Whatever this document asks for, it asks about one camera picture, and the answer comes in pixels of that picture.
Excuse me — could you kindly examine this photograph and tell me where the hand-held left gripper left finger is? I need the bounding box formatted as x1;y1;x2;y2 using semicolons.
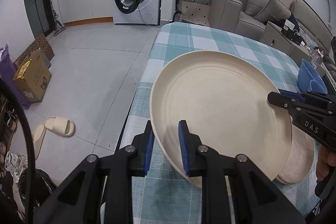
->
34;120;155;224

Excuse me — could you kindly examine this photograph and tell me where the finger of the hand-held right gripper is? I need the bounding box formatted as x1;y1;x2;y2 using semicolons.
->
278;88;336;109
267;91;336;119

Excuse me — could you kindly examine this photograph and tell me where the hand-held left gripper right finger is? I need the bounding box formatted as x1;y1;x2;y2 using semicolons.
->
178;120;306;224

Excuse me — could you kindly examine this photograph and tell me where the cream plate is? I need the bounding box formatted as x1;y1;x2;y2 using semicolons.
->
149;50;293;189
276;158;315;186
274;126;315;184

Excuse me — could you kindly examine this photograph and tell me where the dark blue bowl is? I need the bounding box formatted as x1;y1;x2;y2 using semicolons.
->
297;59;328;94

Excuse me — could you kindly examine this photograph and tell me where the light blue bowl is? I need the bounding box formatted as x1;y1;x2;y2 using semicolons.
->
309;79;328;94

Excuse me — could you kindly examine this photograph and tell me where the person's right hand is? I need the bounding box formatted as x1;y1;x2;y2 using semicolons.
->
316;145;332;182

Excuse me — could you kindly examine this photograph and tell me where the clear water bottle red cap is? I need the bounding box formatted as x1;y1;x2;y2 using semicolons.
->
314;48;324;67

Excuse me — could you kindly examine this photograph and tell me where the grey side cabinet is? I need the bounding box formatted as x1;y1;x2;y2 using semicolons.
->
260;21;315;56

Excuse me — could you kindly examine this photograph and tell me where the black box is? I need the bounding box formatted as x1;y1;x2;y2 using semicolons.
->
281;25;302;43

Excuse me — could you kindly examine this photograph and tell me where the grey sofa with pillows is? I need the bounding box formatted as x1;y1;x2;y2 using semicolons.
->
291;0;336;54

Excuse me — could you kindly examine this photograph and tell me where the large grey cushion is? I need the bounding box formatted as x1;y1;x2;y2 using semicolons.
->
256;0;292;25

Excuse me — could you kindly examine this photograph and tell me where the cream slipper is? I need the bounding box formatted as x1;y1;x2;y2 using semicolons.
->
45;116;76;137
31;123;47;160

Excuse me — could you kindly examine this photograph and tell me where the teal checked tablecloth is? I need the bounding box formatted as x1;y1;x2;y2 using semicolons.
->
115;22;323;224

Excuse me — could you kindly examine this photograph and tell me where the small grey cushion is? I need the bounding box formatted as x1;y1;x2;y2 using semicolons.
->
245;0;272;17

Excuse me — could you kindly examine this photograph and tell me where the black plastic bag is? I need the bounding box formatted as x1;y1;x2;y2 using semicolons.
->
16;169;57;224

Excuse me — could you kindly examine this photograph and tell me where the beige dotted cushion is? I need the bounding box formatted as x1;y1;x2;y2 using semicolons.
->
180;1;212;28

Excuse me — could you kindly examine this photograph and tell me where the white sneaker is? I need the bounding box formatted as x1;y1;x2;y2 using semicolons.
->
4;152;28;182

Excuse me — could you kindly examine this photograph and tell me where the open cardboard box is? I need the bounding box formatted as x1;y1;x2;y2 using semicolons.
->
13;49;52;104

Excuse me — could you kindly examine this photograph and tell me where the wooden shoe rack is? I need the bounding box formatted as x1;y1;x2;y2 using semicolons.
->
0;93;20;140

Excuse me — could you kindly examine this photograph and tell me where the brown patterned board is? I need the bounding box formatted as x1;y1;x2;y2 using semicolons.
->
13;34;55;69

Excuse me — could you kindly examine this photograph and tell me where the stick vacuum cleaner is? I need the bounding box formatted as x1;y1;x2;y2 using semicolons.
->
50;0;66;36

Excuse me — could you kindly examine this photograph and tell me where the purple bag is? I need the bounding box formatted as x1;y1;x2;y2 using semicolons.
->
0;44;32;109

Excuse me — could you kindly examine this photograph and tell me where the black cable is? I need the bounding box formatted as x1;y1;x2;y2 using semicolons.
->
0;77;36;224

